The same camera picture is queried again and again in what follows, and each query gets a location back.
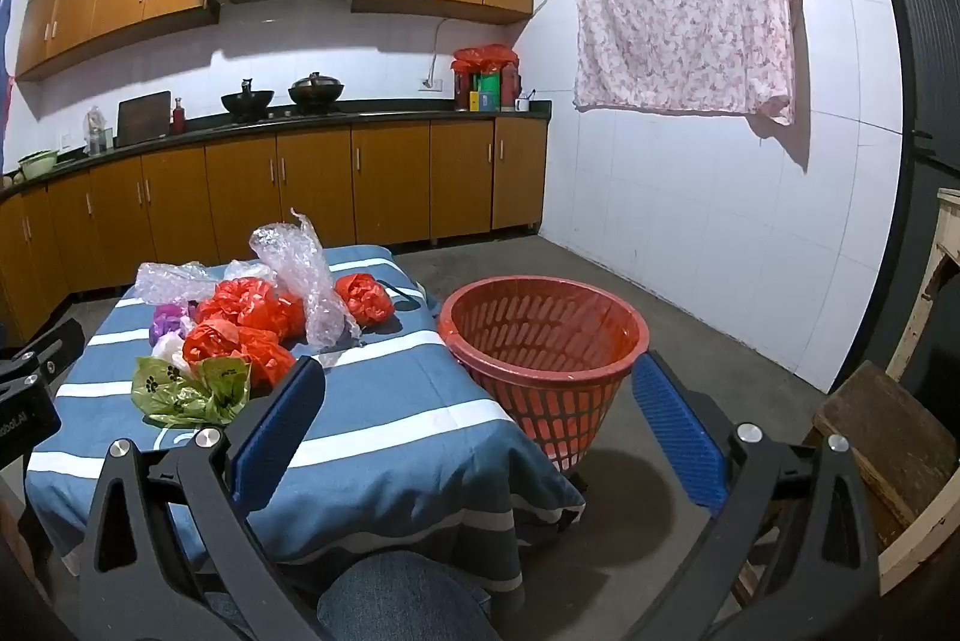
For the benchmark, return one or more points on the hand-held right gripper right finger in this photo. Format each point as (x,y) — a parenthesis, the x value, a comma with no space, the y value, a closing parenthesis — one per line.
(675,423)

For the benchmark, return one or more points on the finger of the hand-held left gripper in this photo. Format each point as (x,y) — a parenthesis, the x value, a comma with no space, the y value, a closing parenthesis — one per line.
(56,341)

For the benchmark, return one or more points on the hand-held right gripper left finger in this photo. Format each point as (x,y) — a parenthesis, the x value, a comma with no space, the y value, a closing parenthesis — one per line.
(279,420)

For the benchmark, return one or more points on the red plastic bag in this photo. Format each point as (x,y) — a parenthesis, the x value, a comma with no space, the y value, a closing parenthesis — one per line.
(365,298)
(251,307)
(225,348)

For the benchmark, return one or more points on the green plastic bag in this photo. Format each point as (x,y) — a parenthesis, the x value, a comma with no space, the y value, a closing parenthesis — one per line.
(187,390)

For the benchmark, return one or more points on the purple plastic bag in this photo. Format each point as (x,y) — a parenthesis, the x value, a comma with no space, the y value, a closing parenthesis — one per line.
(169,318)

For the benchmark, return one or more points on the white plastic bag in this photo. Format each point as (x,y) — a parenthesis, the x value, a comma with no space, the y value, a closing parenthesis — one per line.
(171,352)

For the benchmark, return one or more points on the clear bubble wrap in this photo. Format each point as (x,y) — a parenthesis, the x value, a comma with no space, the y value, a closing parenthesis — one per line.
(169,285)

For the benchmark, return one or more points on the clear plastic bag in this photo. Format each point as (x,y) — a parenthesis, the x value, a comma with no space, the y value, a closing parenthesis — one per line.
(300,281)

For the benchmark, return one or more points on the red plastic basket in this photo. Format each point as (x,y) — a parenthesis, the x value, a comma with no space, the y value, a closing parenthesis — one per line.
(544,341)

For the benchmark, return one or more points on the blue striped tablecloth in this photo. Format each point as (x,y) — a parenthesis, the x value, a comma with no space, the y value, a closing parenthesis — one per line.
(390,416)

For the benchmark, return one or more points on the green basin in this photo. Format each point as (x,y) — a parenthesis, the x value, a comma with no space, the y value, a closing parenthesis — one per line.
(37,163)

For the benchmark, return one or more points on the clear glass jar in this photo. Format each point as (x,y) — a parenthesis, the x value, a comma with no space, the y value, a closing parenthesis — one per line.
(94,132)

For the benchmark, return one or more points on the person's leg in jeans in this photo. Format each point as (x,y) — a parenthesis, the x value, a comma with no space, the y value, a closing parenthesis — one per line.
(397,596)

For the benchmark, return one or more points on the wooden stool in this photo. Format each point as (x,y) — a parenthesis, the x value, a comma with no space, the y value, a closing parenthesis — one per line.
(892,446)

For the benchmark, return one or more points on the wooden base cabinets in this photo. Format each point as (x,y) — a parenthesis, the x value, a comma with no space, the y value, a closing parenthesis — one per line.
(315,183)

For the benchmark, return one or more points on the dark cutting board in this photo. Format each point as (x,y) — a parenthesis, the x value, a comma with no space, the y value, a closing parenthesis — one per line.
(142,117)

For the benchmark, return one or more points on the small red bottle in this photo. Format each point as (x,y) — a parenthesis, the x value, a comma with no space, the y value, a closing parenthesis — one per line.
(178,116)

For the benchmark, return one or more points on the black kitchen countertop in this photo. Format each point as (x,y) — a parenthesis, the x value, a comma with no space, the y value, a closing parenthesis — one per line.
(300,123)

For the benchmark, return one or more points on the black wok with lid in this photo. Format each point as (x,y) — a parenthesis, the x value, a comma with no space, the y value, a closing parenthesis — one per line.
(316,89)

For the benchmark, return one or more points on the white cup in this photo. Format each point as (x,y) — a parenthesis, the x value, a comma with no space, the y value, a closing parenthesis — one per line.
(523,103)

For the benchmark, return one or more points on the red thermos flask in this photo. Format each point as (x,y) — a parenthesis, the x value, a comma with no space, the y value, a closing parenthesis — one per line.
(512,86)

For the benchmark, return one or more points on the green box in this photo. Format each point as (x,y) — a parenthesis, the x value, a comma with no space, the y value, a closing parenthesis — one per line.
(489,89)

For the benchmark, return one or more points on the red bag on containers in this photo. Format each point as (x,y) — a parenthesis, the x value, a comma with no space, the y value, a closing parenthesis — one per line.
(484,59)

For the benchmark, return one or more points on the dark door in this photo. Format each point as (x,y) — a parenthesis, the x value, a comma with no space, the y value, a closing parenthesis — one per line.
(915,11)

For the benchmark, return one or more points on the white wall outlet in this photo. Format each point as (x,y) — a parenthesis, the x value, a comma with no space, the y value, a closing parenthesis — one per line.
(431,83)

